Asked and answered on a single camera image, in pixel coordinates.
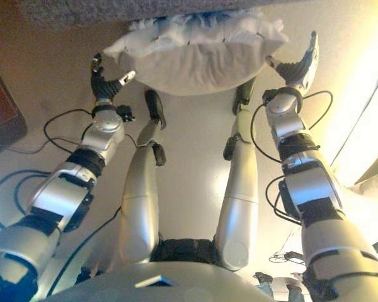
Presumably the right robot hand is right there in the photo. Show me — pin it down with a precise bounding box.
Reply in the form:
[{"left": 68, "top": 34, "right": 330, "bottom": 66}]
[{"left": 265, "top": 30, "right": 321, "bottom": 94}]

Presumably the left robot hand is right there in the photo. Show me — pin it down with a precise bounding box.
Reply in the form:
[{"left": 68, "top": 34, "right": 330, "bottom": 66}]
[{"left": 89, "top": 52, "right": 137, "bottom": 106}]

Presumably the white frayed cushion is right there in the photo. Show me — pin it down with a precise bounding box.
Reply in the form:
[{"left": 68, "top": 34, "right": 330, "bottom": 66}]
[{"left": 103, "top": 8, "right": 290, "bottom": 97}]

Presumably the grey fabric armchair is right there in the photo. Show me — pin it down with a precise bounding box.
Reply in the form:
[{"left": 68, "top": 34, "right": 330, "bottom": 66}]
[{"left": 30, "top": 0, "right": 378, "bottom": 31}]

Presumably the dark brown wooden cabinet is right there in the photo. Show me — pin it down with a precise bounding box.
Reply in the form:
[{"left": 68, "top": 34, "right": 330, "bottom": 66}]
[{"left": 0, "top": 55, "right": 28, "bottom": 160}]

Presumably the left silver robot leg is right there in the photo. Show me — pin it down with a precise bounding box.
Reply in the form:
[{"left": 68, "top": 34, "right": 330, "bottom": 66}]
[{"left": 118, "top": 89, "right": 168, "bottom": 264}]

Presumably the grey robot torso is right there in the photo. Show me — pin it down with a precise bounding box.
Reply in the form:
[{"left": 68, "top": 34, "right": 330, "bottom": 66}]
[{"left": 40, "top": 237, "right": 306, "bottom": 302}]

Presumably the person leg in jeans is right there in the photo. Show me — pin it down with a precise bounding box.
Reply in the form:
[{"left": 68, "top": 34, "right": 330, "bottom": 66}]
[
  {"left": 285, "top": 272, "right": 306, "bottom": 302},
  {"left": 253, "top": 271, "right": 274, "bottom": 296}
]

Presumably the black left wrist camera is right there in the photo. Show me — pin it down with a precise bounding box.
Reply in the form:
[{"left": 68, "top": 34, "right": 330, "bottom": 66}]
[{"left": 117, "top": 105, "right": 136, "bottom": 124}]

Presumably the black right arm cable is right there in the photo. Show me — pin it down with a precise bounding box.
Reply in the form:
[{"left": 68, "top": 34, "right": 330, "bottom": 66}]
[{"left": 250, "top": 90, "right": 334, "bottom": 164}]

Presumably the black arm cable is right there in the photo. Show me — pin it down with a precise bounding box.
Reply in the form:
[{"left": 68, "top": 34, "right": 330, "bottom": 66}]
[
  {"left": 43, "top": 108, "right": 97, "bottom": 149},
  {"left": 250, "top": 90, "right": 334, "bottom": 164}
]

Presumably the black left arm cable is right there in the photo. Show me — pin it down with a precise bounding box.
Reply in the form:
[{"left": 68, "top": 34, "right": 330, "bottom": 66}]
[{"left": 43, "top": 108, "right": 97, "bottom": 149}]

